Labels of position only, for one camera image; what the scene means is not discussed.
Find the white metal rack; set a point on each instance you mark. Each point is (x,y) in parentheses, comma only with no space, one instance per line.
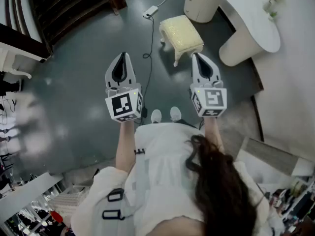
(27,193)

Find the dark wooden staircase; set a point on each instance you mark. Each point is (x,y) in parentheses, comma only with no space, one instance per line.
(69,11)

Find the white table with dark top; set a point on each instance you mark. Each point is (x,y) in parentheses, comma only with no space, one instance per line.
(14,58)

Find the person's left white shoe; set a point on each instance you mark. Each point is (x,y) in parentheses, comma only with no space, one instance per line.
(156,115)

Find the white power strip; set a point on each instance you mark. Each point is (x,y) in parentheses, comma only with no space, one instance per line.
(150,11)

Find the person's right forearm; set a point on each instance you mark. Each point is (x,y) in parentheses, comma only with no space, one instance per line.
(212,131)

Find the white curved vanity desk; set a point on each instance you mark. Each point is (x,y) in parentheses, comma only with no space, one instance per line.
(251,16)

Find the person's white shoe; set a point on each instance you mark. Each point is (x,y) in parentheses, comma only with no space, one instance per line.
(175,113)
(156,115)

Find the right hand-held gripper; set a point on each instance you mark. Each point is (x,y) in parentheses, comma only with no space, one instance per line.
(214,98)

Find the person's white shirt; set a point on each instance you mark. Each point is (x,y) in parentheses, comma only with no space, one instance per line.
(160,156)

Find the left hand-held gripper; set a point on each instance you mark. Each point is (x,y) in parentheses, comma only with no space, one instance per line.
(120,104)

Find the person's right white shoe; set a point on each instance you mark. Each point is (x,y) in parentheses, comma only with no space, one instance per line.
(175,113)

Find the small green potted plant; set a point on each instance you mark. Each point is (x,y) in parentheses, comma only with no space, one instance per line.
(270,11)

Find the cream upholstered stool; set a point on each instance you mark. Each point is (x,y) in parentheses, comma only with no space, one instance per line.
(180,33)

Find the black power adapter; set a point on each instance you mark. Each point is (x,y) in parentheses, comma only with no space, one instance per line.
(144,112)

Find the person's left forearm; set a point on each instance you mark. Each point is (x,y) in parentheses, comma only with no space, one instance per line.
(125,146)

